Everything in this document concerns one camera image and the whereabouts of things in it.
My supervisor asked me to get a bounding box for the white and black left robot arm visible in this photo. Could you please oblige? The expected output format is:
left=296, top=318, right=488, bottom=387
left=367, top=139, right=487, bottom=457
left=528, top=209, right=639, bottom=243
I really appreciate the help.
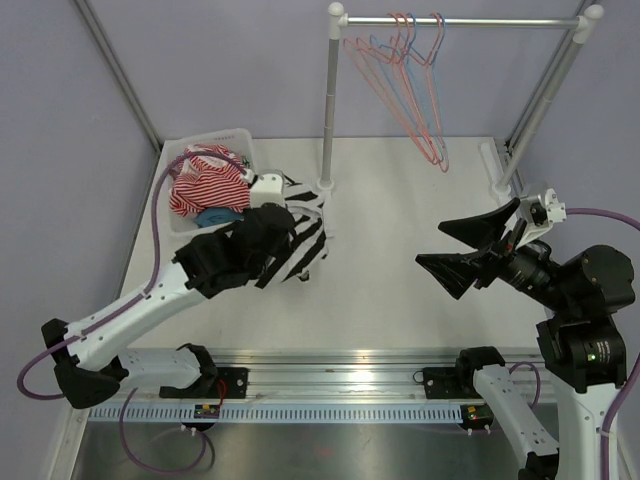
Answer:
left=41, top=204, right=295, bottom=409

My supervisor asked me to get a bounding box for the black white striped tank top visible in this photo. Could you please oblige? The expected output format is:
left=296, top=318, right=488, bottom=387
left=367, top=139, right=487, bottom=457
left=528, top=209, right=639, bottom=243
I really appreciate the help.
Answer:
left=254, top=176, right=328, bottom=289

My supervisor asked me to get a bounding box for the pink hanger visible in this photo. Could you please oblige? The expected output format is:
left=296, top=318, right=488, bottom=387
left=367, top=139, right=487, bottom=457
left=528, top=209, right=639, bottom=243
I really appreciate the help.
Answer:
left=342, top=13, right=432, bottom=164
left=387, top=13, right=441, bottom=166
left=426, top=12, right=450, bottom=173

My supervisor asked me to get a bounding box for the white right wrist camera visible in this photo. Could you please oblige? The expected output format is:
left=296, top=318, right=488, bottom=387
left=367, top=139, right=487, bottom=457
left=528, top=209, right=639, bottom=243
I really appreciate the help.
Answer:
left=518, top=182, right=567, bottom=247

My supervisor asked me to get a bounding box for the blue tank top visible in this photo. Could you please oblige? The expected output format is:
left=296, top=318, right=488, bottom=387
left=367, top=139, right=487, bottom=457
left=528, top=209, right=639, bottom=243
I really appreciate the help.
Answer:
left=193, top=207, right=243, bottom=228

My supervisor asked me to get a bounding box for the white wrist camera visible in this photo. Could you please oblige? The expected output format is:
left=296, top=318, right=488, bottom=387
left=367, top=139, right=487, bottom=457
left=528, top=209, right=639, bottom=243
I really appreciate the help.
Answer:
left=518, top=182, right=567, bottom=247
left=242, top=170, right=287, bottom=212

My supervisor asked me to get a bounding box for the silver white clothes rack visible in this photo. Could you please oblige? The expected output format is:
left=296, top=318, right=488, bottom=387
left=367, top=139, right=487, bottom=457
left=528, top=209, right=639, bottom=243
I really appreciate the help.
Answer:
left=317, top=1, right=604, bottom=201

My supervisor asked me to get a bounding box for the light blue end hanger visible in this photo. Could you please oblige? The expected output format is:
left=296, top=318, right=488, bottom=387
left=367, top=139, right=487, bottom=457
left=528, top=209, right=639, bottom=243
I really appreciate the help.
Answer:
left=403, top=13, right=441, bottom=170

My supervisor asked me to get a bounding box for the aluminium mounting rail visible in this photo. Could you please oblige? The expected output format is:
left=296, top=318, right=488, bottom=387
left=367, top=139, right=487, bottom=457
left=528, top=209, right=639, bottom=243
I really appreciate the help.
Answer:
left=67, top=344, right=609, bottom=404

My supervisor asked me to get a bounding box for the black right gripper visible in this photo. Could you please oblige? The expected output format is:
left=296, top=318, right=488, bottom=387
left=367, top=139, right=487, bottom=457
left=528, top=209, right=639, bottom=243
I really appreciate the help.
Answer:
left=418, top=196, right=577, bottom=314

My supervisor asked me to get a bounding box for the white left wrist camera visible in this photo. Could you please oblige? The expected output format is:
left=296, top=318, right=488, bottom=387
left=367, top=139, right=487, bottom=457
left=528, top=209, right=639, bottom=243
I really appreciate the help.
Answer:
left=242, top=170, right=287, bottom=212

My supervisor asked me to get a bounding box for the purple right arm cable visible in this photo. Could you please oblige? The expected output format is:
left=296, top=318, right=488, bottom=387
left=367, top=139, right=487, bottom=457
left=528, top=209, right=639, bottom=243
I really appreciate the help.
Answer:
left=509, top=207, right=640, bottom=441

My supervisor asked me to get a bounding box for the red striped tank top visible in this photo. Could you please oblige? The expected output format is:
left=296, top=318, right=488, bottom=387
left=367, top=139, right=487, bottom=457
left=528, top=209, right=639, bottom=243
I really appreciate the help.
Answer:
left=168, top=144, right=249, bottom=218

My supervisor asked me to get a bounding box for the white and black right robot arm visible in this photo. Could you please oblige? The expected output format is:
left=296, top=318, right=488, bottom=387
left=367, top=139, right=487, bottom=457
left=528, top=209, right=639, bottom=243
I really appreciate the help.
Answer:
left=415, top=191, right=639, bottom=479

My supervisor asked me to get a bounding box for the white slotted cable duct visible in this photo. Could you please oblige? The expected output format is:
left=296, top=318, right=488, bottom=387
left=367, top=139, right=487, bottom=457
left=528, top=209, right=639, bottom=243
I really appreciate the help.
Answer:
left=88, top=401, right=462, bottom=424

